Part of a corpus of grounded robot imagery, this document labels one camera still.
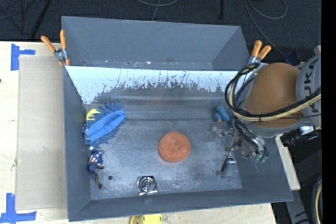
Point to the silver square metal piece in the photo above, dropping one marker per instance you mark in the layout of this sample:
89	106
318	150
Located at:
147	185

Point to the black cylinder on white bracket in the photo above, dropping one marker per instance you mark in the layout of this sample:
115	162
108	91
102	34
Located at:
296	136

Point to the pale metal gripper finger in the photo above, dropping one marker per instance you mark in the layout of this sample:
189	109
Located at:
228	167
223	133

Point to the orange round scouring pad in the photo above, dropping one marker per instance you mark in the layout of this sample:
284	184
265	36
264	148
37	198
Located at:
174	147

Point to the grey metal bin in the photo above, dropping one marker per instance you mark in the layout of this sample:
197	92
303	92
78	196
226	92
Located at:
147	165

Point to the blue superhero action figure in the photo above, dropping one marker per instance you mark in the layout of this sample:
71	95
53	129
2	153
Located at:
95	162

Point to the blue and yellow toy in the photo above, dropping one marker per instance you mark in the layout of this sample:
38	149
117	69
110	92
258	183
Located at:
221	113

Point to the pale wood flat board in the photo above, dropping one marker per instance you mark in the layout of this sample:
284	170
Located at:
39	133

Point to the yellow curved toy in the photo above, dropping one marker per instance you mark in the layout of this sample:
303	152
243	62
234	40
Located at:
92	113

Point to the blue chenille cleaning mitt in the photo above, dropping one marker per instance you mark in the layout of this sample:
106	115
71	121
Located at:
105	126

